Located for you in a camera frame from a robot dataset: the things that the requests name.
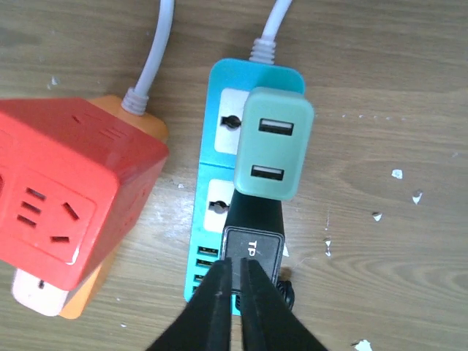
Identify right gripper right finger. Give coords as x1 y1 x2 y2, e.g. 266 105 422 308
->
241 258 326 351

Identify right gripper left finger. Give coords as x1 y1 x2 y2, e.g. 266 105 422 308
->
148 259 232 351

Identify black charger with cable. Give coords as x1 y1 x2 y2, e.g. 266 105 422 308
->
220 190 295 309

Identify teal power strip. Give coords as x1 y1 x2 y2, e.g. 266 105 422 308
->
182 0 306 315

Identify pink plug adapter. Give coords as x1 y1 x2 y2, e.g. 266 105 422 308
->
11 269 69 317

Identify green plug adapter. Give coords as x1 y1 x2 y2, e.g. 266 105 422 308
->
233 87 314 200

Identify red cube socket adapter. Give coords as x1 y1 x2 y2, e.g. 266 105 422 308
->
1 95 169 290

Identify orange power strip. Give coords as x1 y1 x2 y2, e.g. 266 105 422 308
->
58 0 176 320

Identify white plastic shards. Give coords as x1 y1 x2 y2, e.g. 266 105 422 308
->
320 167 431 350

